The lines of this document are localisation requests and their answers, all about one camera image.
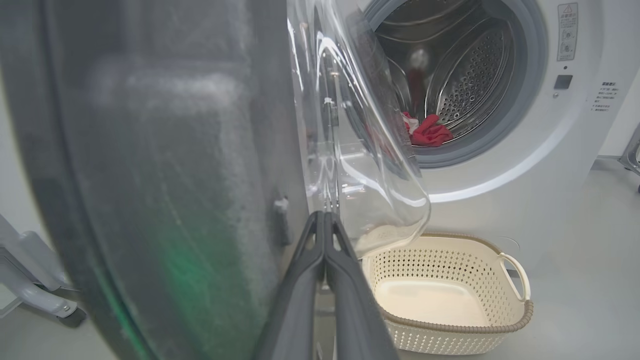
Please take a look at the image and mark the warning label sticker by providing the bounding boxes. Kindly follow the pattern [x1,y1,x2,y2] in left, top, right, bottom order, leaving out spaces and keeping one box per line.
[557,2,579,62]

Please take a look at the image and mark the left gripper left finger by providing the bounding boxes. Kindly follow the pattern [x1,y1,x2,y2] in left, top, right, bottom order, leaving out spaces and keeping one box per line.
[254,211,327,360]

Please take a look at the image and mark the cream plastic laundry basket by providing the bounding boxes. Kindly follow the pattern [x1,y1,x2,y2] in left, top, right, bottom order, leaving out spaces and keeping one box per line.
[361,232,534,356]

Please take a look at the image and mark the red and white garment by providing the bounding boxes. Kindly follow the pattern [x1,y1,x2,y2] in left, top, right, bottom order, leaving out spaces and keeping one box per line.
[400,111,454,147]

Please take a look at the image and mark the washing machine door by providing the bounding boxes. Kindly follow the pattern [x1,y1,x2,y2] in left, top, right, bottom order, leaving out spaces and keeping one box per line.
[0,0,432,360]

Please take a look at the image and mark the white front-load washing machine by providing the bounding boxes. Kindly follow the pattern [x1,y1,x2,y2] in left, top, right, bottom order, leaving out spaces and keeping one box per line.
[345,0,640,273]

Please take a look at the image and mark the small printed text label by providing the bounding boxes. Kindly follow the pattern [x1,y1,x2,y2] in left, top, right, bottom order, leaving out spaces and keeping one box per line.
[591,81,621,113]

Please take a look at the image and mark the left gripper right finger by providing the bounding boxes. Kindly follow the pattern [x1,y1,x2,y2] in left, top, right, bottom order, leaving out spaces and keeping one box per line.
[325,212,400,360]

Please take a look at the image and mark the metal leg with caster wheel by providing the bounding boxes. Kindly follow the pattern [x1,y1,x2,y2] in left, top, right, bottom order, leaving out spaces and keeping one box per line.
[618,122,640,193]
[0,214,87,328]

